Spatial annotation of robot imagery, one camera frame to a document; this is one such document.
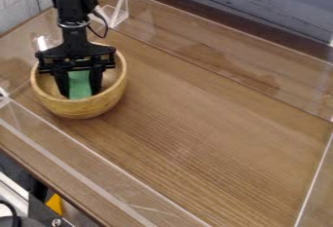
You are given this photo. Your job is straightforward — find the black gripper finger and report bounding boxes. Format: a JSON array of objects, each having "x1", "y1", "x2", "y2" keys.
[
  {"x1": 90, "y1": 69, "x2": 105, "y2": 95},
  {"x1": 55, "y1": 71, "x2": 70, "y2": 97}
]

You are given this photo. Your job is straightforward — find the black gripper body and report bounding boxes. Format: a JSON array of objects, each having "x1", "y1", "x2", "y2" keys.
[{"x1": 35, "y1": 23, "x2": 117, "y2": 74}]

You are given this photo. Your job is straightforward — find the green rectangular block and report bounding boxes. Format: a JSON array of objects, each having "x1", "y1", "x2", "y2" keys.
[{"x1": 70, "y1": 70, "x2": 93, "y2": 99}]

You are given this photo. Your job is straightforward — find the brown wooden bowl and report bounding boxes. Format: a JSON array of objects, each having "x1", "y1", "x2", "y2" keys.
[{"x1": 30, "y1": 50, "x2": 128, "y2": 119}]

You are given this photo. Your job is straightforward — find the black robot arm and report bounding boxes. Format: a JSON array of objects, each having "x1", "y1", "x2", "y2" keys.
[{"x1": 35, "y1": 0, "x2": 117, "y2": 98}]

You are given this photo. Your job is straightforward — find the yellow black equipment base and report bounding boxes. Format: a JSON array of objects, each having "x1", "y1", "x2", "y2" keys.
[{"x1": 27, "y1": 182, "x2": 96, "y2": 227}]

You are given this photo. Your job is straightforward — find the black cable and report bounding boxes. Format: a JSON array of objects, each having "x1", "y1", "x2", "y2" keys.
[{"x1": 86, "y1": 8, "x2": 112, "y2": 40}]

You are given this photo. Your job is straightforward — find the clear acrylic corner bracket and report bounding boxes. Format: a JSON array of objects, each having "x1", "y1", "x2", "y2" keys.
[{"x1": 90, "y1": 0, "x2": 129, "y2": 29}]

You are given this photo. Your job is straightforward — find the clear acrylic enclosure walls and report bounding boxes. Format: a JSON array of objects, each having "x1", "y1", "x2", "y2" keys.
[{"x1": 0, "y1": 0, "x2": 333, "y2": 227}]

